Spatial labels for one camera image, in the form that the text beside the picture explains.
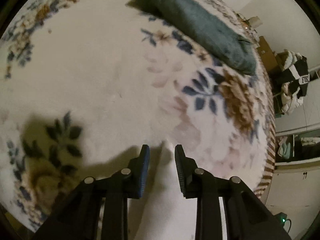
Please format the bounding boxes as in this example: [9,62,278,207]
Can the floral bed blanket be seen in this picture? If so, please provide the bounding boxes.
[1,0,275,231]

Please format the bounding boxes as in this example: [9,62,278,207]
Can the white pants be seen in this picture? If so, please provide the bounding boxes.
[130,141,228,240]

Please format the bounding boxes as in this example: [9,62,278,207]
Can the black device green light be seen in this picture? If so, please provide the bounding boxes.
[274,212,292,233]

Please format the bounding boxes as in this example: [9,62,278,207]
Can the brown cardboard box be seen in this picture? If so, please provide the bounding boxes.
[257,36,278,73]

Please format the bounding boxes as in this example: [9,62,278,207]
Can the white wardrobe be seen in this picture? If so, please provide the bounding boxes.
[276,66,319,164]

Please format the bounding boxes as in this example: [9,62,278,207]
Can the dark teal folded garment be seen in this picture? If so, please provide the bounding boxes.
[128,0,257,76]

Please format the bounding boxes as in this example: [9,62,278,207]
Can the black white jacket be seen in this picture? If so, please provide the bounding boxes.
[272,56,310,99]

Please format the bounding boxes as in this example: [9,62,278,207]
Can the chair with piled clothes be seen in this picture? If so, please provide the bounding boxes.
[270,49,310,115]

